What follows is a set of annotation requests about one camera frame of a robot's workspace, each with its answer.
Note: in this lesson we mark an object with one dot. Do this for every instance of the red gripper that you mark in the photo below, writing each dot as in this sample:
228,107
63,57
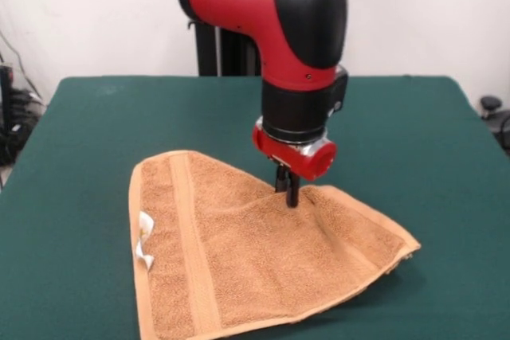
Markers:
303,157

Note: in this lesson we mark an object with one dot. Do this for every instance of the orange terry towel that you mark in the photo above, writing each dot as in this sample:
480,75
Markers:
259,256

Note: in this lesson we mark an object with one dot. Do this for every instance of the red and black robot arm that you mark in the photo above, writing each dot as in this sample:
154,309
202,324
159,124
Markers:
279,17

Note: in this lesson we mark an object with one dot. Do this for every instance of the dark green table cloth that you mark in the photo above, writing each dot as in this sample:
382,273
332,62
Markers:
79,137

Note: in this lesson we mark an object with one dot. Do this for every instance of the black office chair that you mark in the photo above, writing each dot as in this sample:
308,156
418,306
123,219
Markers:
496,117

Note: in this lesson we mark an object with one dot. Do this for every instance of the black electronics box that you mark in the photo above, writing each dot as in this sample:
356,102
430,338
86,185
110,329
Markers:
5,109

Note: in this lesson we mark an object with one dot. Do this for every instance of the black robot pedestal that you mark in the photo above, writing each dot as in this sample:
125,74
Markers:
223,53

